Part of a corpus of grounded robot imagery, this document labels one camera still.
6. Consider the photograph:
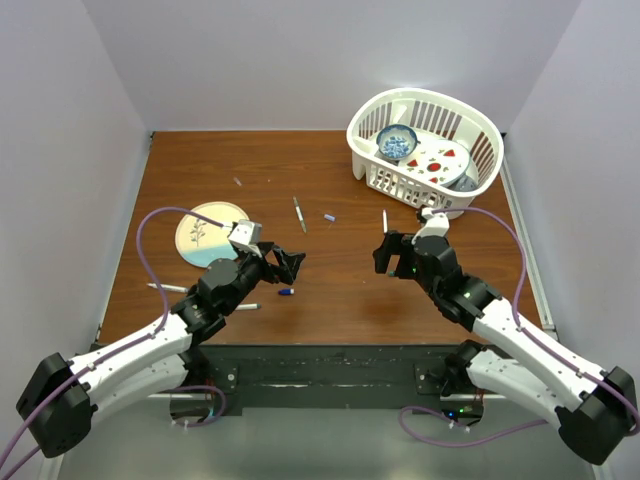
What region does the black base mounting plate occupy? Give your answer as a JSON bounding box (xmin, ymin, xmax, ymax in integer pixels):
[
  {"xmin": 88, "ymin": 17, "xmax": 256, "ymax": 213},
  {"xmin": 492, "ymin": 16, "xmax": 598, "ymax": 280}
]
[{"xmin": 169, "ymin": 345, "xmax": 484, "ymax": 424}]

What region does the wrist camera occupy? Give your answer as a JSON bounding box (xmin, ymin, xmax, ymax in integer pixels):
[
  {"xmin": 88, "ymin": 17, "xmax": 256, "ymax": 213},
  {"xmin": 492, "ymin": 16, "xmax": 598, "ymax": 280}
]
[
  {"xmin": 411, "ymin": 207, "xmax": 449, "ymax": 245},
  {"xmin": 227, "ymin": 219, "xmax": 262, "ymax": 250}
]

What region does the white plastic dish basket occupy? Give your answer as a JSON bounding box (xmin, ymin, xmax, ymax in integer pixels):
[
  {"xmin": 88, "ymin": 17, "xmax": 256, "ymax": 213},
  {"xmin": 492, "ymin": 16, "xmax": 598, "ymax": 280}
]
[{"xmin": 346, "ymin": 88, "xmax": 504, "ymax": 210}]

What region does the blue patterned bowl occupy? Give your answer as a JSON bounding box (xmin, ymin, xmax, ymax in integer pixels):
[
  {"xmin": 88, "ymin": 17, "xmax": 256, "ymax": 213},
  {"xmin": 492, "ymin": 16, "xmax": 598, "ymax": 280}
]
[{"xmin": 376, "ymin": 124, "xmax": 419, "ymax": 161}]

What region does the watermelon pattern plate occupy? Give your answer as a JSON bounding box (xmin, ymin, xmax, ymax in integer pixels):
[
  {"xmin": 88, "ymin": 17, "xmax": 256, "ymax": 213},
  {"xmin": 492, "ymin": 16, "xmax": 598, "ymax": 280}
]
[{"xmin": 400, "ymin": 139, "xmax": 471, "ymax": 187}]

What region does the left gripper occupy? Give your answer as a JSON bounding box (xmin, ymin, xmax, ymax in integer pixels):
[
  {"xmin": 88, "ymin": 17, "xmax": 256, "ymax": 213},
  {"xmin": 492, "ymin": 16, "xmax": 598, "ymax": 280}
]
[{"xmin": 222, "ymin": 241, "xmax": 304, "ymax": 315}]

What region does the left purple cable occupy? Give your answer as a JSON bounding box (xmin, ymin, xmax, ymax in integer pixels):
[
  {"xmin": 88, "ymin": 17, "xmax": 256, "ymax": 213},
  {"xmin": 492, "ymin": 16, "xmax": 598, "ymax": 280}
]
[{"xmin": 0, "ymin": 206, "xmax": 234, "ymax": 476}]

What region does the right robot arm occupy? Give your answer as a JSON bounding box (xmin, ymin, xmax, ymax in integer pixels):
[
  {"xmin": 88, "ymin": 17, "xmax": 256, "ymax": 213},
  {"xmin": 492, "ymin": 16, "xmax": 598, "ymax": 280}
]
[{"xmin": 373, "ymin": 231, "xmax": 639, "ymax": 465}]

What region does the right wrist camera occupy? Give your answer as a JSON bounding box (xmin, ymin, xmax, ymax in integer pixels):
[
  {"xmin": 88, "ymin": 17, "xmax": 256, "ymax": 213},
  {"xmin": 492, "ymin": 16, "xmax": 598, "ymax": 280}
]
[{"xmin": 411, "ymin": 207, "xmax": 449, "ymax": 245}]

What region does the green pen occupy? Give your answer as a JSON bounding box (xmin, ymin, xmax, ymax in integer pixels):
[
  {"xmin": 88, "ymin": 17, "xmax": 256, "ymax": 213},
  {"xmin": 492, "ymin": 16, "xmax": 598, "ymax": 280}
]
[{"xmin": 293, "ymin": 196, "xmax": 308, "ymax": 234}]

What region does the grey dish in basket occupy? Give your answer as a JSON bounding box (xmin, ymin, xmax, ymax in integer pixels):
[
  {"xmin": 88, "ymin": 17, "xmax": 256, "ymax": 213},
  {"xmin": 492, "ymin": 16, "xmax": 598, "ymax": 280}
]
[{"xmin": 448, "ymin": 174, "xmax": 478, "ymax": 192}]

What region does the lilac tipped white marker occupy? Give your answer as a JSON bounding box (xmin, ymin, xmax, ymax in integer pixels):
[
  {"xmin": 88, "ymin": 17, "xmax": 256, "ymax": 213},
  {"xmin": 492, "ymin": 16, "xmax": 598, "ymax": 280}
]
[{"xmin": 146, "ymin": 283, "xmax": 189, "ymax": 294}]

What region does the teal tipped white marker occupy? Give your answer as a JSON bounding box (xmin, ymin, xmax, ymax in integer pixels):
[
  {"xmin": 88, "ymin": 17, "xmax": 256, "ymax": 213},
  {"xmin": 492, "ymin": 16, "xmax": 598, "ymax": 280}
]
[{"xmin": 235, "ymin": 303, "xmax": 261, "ymax": 311}]

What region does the round cream blue plate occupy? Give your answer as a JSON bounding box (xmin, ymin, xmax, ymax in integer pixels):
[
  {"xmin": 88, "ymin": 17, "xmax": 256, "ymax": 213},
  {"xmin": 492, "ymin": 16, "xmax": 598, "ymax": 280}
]
[{"xmin": 175, "ymin": 201, "xmax": 249, "ymax": 268}]

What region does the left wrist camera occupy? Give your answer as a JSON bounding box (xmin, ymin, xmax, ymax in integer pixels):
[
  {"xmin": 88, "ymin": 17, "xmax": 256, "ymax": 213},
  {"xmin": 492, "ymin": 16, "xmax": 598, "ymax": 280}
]
[{"xmin": 227, "ymin": 219, "xmax": 262, "ymax": 250}]

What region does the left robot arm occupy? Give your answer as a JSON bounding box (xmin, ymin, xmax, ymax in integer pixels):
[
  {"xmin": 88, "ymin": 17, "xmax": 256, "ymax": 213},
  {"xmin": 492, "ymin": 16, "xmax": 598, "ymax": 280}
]
[{"xmin": 17, "ymin": 241, "xmax": 161, "ymax": 458}]

